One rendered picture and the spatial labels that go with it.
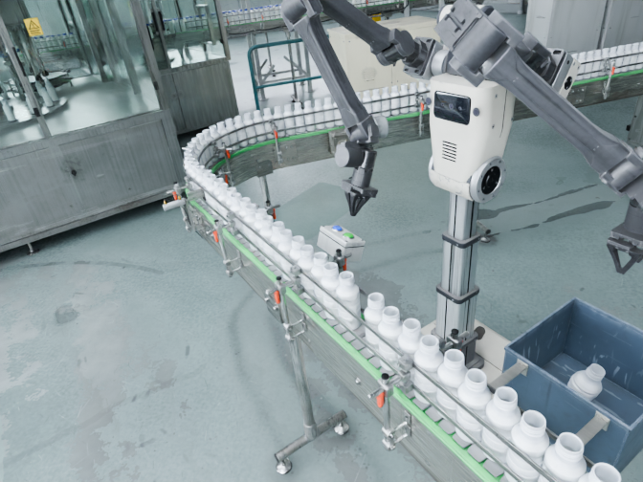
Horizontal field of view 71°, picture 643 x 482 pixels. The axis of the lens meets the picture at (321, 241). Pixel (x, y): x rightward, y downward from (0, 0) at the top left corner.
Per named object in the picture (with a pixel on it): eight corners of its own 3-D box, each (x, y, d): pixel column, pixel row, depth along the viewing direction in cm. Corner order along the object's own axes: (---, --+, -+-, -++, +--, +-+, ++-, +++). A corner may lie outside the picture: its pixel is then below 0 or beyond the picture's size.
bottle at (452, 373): (442, 425, 95) (446, 370, 86) (432, 402, 100) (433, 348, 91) (470, 418, 95) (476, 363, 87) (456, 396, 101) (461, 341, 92)
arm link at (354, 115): (314, -17, 117) (288, 3, 125) (299, -11, 113) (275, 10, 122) (387, 132, 131) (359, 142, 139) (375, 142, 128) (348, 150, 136)
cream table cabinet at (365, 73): (415, 115, 594) (416, 15, 532) (438, 128, 543) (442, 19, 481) (335, 130, 574) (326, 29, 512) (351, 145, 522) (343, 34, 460)
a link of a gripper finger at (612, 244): (649, 271, 97) (661, 232, 92) (631, 284, 94) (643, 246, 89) (615, 257, 102) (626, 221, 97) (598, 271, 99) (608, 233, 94)
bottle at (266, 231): (281, 265, 151) (274, 222, 142) (263, 265, 152) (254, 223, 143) (285, 255, 156) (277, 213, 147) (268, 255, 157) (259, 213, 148)
